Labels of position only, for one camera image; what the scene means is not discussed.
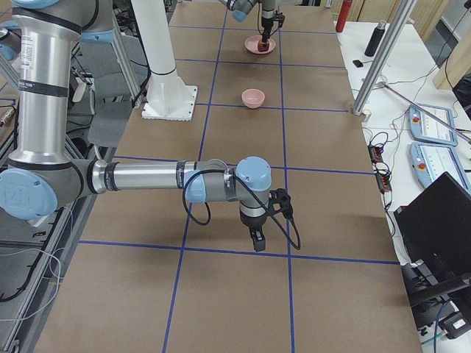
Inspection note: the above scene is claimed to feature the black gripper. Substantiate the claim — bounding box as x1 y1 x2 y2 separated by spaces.
240 212 267 252
260 14 275 45

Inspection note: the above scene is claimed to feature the red apple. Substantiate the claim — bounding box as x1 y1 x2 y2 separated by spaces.
258 40 269 52

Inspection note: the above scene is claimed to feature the pink bowl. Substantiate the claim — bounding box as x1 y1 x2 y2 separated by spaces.
241 88 266 109

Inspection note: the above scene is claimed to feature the pink plate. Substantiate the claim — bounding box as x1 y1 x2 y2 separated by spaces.
244 35 277 55

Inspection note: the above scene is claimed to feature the red bottle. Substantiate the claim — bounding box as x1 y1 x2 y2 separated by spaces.
336 0 353 33

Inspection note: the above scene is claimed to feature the small black square device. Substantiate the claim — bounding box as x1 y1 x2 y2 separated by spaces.
353 60 364 68

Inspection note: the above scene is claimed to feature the black laptop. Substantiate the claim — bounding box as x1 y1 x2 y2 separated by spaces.
393 171 471 273

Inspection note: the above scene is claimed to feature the upper blue teach pendant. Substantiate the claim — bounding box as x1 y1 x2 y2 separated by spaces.
408 104 458 146

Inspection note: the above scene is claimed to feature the blue teach pendant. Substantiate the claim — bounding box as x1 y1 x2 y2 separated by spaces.
408 142 470 193
408 104 458 146

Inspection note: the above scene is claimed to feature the lower blue teach pendant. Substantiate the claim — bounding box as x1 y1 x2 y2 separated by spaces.
408 142 470 193

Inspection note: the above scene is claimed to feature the white camera mast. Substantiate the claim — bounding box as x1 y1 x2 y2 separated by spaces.
131 0 198 121

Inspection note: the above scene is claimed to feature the aluminium frame post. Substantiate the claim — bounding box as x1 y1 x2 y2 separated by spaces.
352 0 417 122

